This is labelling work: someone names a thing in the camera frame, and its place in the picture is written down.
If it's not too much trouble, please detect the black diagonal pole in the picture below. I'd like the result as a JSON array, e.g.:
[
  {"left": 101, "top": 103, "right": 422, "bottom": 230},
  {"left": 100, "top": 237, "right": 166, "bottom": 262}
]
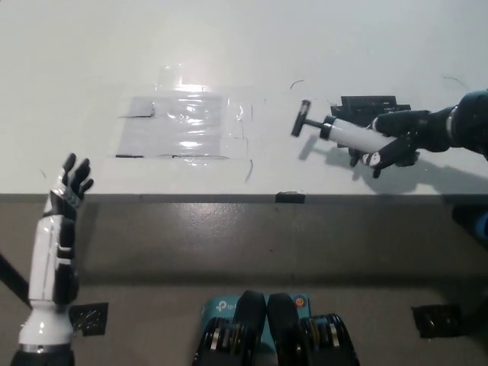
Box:
[{"left": 0, "top": 251, "right": 34, "bottom": 310}]

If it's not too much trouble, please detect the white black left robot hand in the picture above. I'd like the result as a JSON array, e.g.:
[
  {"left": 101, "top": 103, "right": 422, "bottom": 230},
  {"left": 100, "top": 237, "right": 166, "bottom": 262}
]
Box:
[{"left": 18, "top": 152, "right": 95, "bottom": 346}]

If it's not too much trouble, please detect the small black tape strip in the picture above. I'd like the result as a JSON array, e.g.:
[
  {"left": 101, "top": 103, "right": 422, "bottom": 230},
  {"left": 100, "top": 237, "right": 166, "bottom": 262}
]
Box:
[{"left": 274, "top": 190, "right": 306, "bottom": 204}]

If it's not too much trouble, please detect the black floor tape square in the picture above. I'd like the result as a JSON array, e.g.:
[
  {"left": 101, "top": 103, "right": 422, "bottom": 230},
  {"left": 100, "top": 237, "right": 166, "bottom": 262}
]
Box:
[
  {"left": 411, "top": 303, "right": 463, "bottom": 340},
  {"left": 68, "top": 302, "right": 110, "bottom": 337}
]

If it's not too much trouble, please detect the black and blue object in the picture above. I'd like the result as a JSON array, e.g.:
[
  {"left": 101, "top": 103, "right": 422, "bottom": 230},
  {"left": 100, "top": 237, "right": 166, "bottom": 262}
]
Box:
[{"left": 452, "top": 205, "right": 488, "bottom": 244}]

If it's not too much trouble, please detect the teal TP-Link box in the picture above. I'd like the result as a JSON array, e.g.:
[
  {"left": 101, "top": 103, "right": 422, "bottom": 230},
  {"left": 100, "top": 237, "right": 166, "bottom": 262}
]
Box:
[{"left": 201, "top": 294, "right": 312, "bottom": 348}]

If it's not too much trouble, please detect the black tape patch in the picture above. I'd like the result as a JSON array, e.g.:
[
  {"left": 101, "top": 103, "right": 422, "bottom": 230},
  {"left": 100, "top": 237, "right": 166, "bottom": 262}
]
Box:
[{"left": 329, "top": 95, "right": 413, "bottom": 161}]

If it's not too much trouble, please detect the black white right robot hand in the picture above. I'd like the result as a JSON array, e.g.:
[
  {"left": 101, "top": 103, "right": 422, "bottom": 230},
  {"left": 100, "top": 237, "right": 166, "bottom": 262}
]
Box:
[{"left": 348, "top": 109, "right": 455, "bottom": 179}]

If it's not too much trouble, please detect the white air pump black handle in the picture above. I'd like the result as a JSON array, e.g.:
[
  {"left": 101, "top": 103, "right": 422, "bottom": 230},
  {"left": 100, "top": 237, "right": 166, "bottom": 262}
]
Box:
[{"left": 291, "top": 99, "right": 393, "bottom": 154}]

